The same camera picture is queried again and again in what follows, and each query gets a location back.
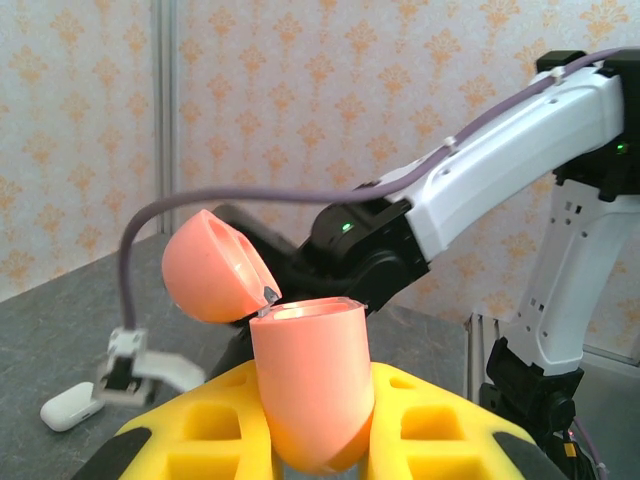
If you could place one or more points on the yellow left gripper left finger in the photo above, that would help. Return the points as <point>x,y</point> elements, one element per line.
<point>175,440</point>

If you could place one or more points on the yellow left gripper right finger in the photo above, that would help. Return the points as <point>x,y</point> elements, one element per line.
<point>450,450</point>

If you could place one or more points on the white earbud charging case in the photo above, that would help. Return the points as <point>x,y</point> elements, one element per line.
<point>67,410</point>

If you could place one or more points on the pink earbud charging case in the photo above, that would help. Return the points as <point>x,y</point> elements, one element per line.
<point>310,375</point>

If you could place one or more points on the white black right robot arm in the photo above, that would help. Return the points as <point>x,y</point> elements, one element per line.
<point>500,165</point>

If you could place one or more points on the aluminium base beam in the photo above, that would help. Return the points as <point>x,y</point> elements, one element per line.
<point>480,350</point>

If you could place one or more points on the aluminium frame post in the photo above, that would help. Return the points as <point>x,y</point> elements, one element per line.
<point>165,100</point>

